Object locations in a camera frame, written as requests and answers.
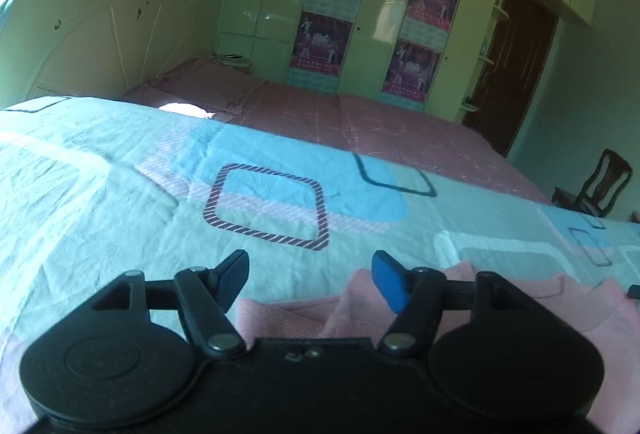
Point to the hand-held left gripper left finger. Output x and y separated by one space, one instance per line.
232 276

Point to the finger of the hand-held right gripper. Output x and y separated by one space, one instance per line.
635 292

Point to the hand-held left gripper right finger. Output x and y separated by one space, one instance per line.
389 279

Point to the pink sweatshirt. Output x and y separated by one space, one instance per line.
590 314

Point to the dark wooden chair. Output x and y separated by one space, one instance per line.
602 186

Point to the blue patterned bed sheet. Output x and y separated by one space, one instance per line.
125 194

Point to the pink checked bed sheet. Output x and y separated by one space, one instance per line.
400 139

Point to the stack of books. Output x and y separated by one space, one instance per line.
232 61

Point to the brown wooden door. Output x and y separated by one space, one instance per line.
515 74

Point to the corner shelf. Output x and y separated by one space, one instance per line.
487 54

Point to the cream headboard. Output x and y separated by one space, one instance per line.
90 24

